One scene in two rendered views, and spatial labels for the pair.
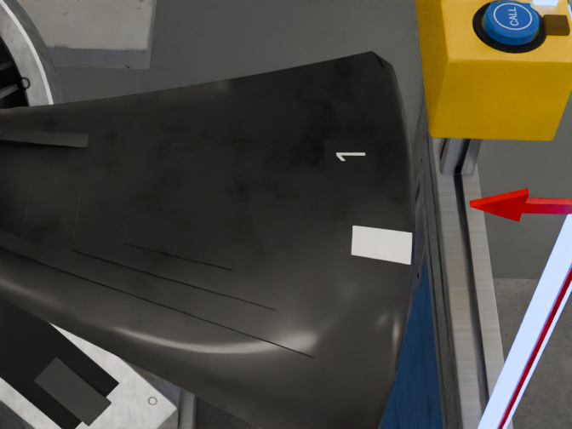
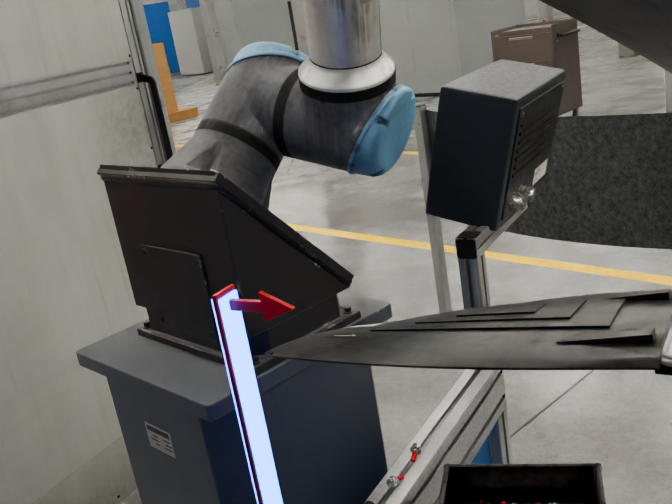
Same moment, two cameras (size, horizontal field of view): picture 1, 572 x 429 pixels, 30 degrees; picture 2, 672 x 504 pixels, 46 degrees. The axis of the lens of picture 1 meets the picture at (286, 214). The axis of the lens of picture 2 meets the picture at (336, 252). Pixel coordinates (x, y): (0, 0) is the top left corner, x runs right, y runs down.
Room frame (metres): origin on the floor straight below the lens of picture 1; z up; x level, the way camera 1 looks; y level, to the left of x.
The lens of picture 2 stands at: (0.75, 0.24, 1.38)
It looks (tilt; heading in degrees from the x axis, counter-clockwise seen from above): 17 degrees down; 215
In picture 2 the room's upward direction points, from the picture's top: 10 degrees counter-clockwise
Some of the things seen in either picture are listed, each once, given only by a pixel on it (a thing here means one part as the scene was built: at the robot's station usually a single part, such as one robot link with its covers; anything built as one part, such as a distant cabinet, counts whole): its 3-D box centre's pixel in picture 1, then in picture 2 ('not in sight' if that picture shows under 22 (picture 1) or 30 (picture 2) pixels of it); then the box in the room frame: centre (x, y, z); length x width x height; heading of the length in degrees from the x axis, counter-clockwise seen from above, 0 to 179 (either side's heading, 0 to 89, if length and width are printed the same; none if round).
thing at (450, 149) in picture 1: (467, 117); not in sight; (0.64, -0.15, 0.92); 0.03 x 0.03 x 0.12; 3
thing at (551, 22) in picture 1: (556, 25); not in sight; (0.60, -0.19, 1.08); 0.02 x 0.02 x 0.01; 3
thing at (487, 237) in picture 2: not in sight; (494, 222); (-0.29, -0.20, 1.04); 0.24 x 0.03 x 0.03; 3
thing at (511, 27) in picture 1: (511, 23); not in sight; (0.59, -0.16, 1.08); 0.04 x 0.04 x 0.02
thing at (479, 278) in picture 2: not in sight; (476, 300); (-0.18, -0.20, 0.96); 0.03 x 0.03 x 0.20; 3
